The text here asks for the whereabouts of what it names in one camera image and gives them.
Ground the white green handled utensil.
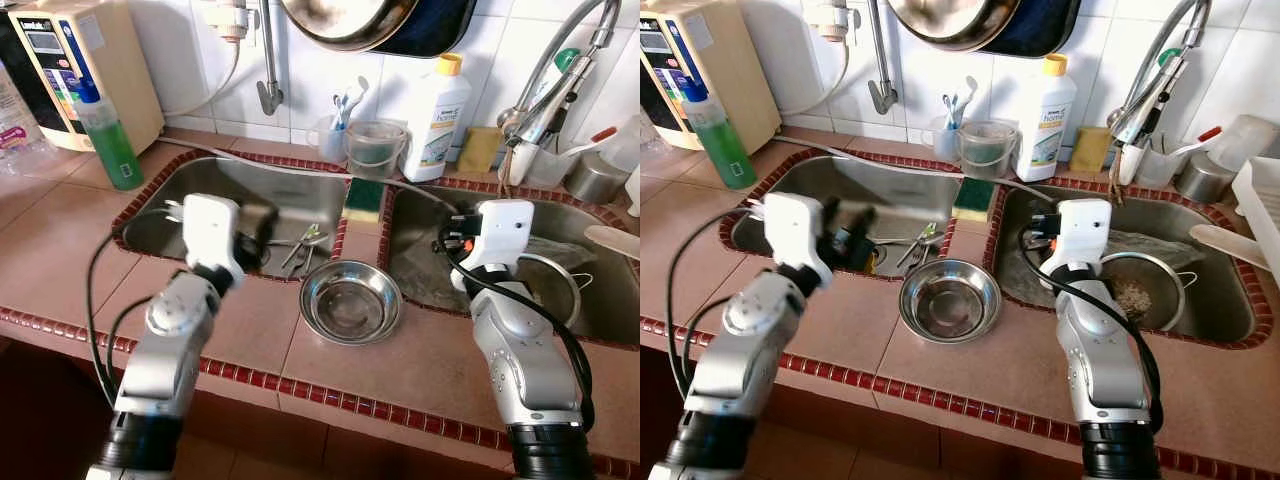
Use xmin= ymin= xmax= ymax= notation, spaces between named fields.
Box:
xmin=895 ymin=222 xmax=943 ymax=269
xmin=283 ymin=223 xmax=329 ymax=271

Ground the stainless steel sink basin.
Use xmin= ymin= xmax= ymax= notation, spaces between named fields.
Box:
xmin=380 ymin=180 xmax=641 ymax=351
xmin=985 ymin=180 xmax=1273 ymax=351
xmin=112 ymin=152 xmax=351 ymax=283
xmin=720 ymin=152 xmax=963 ymax=283

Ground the green scouring sponge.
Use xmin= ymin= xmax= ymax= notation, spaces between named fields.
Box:
xmin=952 ymin=177 xmax=998 ymax=223
xmin=345 ymin=177 xmax=388 ymax=223

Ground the yellow sponge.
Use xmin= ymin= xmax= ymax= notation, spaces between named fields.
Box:
xmin=1068 ymin=127 xmax=1113 ymax=174
xmin=458 ymin=127 xmax=503 ymax=174

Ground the clear plastic cup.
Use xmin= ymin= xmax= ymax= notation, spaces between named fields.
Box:
xmin=1135 ymin=145 xmax=1179 ymax=191
xmin=527 ymin=145 xmax=571 ymax=191

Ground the white bottle yellow cap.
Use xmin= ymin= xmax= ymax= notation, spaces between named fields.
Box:
xmin=400 ymin=53 xmax=473 ymax=184
xmin=1012 ymin=53 xmax=1079 ymax=184

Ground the metal mesh strainer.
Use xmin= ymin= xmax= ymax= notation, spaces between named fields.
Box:
xmin=1095 ymin=250 xmax=1198 ymax=333
xmin=510 ymin=252 xmax=596 ymax=331

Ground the stainless steel bowl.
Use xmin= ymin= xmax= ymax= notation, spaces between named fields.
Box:
xmin=299 ymin=260 xmax=404 ymax=346
xmin=897 ymin=258 xmax=1003 ymax=346

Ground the clear toothbrush cup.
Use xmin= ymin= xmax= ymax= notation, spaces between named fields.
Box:
xmin=930 ymin=113 xmax=963 ymax=166
xmin=318 ymin=113 xmax=353 ymax=166

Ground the metal cup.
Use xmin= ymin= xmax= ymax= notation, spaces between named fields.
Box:
xmin=565 ymin=150 xmax=631 ymax=206
xmin=1172 ymin=150 xmax=1236 ymax=206

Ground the chrome sink faucet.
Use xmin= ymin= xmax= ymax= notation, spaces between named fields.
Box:
xmin=497 ymin=0 xmax=623 ymax=186
xmin=1105 ymin=0 xmax=1213 ymax=186

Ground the green dish soap bottle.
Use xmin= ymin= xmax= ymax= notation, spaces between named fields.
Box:
xmin=680 ymin=75 xmax=758 ymax=191
xmin=68 ymin=75 xmax=146 ymax=191

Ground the white blue toothbrush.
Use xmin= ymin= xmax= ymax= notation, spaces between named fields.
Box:
xmin=333 ymin=75 xmax=371 ymax=131
xmin=943 ymin=75 xmax=981 ymax=131

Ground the translucent plastic tub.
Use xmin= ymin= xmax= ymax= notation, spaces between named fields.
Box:
xmin=598 ymin=113 xmax=641 ymax=171
xmin=1205 ymin=113 xmax=1278 ymax=171

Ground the beige water ionizer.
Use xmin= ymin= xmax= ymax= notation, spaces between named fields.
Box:
xmin=640 ymin=0 xmax=783 ymax=153
xmin=0 ymin=0 xmax=166 ymax=153

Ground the hanging metal wok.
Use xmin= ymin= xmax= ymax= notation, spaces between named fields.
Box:
xmin=278 ymin=0 xmax=479 ymax=58
xmin=888 ymin=0 xmax=1083 ymax=58

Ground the clear packet pink label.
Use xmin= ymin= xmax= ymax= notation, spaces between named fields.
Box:
xmin=0 ymin=120 xmax=56 ymax=179

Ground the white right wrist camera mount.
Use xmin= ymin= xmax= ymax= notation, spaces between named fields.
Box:
xmin=1055 ymin=198 xmax=1113 ymax=276
xmin=468 ymin=198 xmax=536 ymax=276

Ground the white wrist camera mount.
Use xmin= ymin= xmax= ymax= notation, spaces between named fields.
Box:
xmin=468 ymin=198 xmax=536 ymax=276
xmin=1055 ymin=198 xmax=1113 ymax=276
xmin=765 ymin=192 xmax=831 ymax=291
xmin=183 ymin=193 xmax=246 ymax=291

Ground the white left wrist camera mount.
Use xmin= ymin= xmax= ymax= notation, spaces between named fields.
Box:
xmin=765 ymin=192 xmax=831 ymax=291
xmin=183 ymin=193 xmax=246 ymax=291

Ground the grey water hose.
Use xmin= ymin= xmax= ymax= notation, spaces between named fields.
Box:
xmin=775 ymin=135 xmax=1061 ymax=216
xmin=160 ymin=135 xmax=461 ymax=216

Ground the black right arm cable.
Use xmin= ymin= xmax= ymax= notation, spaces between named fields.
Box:
xmin=437 ymin=225 xmax=597 ymax=431
xmin=1020 ymin=225 xmax=1164 ymax=433

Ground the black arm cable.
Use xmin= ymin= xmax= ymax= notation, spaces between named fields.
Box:
xmin=85 ymin=205 xmax=191 ymax=388
xmin=1020 ymin=225 xmax=1164 ymax=433
xmin=437 ymin=225 xmax=597 ymax=431
xmin=664 ymin=205 xmax=776 ymax=396

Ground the chrome wall tap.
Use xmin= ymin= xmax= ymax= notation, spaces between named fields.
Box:
xmin=205 ymin=0 xmax=286 ymax=116
xmin=815 ymin=0 xmax=898 ymax=116

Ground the white water hose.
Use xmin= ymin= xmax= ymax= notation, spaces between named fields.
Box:
xmin=160 ymin=40 xmax=244 ymax=116
xmin=778 ymin=40 xmax=854 ymax=116

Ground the red handled utensil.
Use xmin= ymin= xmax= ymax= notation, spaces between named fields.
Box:
xmin=1168 ymin=125 xmax=1226 ymax=161
xmin=560 ymin=125 xmax=621 ymax=161

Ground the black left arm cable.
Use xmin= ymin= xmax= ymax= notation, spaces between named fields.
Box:
xmin=664 ymin=205 xmax=776 ymax=396
xmin=85 ymin=205 xmax=191 ymax=388

